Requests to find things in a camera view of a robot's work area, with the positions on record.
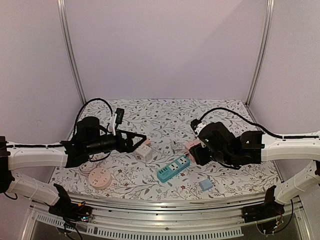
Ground white coiled power cable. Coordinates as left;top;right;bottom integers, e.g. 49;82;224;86
170;141;186;153

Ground right aluminium frame post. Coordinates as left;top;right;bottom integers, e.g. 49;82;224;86
245;0;275;109

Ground left aluminium frame post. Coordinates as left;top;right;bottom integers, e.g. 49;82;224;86
56;0;87;104

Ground round pink socket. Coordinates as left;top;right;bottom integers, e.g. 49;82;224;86
88;167;112;190

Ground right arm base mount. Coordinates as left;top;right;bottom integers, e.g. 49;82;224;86
241;185;285;235

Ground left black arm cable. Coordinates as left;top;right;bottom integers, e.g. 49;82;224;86
73;97;114;136

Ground aluminium front rail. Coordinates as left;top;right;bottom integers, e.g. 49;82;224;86
21;193;313;240

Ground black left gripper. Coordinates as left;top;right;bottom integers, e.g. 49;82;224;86
85;129;147;156

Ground aluminium frame post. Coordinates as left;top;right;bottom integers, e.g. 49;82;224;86
56;0;87;104
245;0;275;109

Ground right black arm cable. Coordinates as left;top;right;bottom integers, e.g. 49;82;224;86
199;107;320;140

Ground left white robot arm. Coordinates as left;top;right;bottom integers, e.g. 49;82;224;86
0;116;147;217

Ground white cube socket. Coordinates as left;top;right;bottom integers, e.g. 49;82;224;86
135;144;153;162

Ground floral table mat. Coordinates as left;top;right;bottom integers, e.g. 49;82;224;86
50;99;279;202

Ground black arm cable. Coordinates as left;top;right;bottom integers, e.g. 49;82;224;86
73;97;114;136
199;107;320;140

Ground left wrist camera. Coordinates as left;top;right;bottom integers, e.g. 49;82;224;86
107;108;125;136

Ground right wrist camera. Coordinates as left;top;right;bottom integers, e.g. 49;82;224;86
190;119;207;137

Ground teal power strip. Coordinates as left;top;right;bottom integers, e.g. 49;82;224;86
156;155;191;183

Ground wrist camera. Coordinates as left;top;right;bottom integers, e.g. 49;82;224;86
190;119;207;137
107;108;125;136

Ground small blue plug adapter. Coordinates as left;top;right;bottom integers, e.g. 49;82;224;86
198;178;213;192

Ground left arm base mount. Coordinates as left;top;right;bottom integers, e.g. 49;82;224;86
48;183;93;240

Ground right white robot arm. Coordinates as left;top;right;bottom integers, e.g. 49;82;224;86
190;120;320;218

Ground pink cube socket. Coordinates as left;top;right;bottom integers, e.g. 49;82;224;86
184;139;201;163

